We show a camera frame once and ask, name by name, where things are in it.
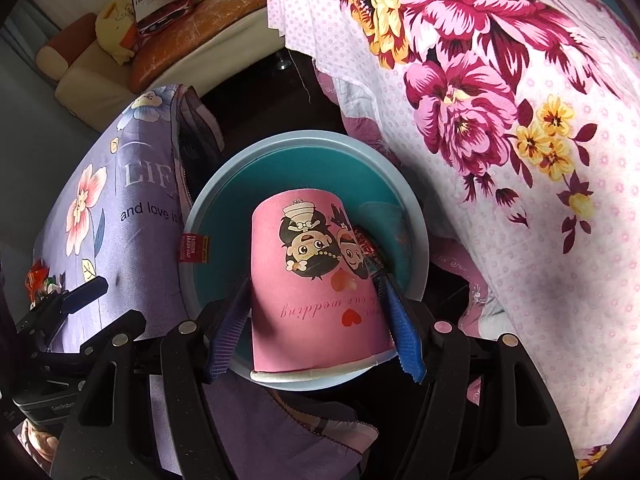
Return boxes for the pink patterned bed sheet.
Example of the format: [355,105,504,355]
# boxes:
[432,237,518,343]

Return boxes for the brown headrest cushion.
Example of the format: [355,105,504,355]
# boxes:
[35,12,98,81]

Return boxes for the orange red snack wrapper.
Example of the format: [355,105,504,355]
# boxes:
[25,260,63,306]

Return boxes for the orange seat cushion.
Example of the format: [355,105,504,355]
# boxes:
[131,0,268,93]

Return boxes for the yellow plush pillow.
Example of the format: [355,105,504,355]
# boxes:
[95,0,138,66]

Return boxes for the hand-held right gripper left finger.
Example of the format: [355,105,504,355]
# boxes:
[50,277,253,480]

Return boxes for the beige sofa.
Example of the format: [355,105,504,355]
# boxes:
[25,0,281,131]

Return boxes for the purple floral blanket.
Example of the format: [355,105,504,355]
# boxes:
[32,85,381,461]

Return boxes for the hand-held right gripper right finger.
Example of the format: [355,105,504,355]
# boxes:
[375,272,581,480]

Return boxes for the pink paper cup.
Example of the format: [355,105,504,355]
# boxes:
[250,187,398,386]

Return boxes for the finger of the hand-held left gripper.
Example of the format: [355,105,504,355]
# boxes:
[60,276,110,313]

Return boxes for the person's left hand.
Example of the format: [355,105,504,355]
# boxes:
[22,422,63,463]

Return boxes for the pink floral quilt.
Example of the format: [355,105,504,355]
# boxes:
[267,0,640,480]

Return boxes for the teal plastic bin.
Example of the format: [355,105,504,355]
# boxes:
[182,130,431,392]

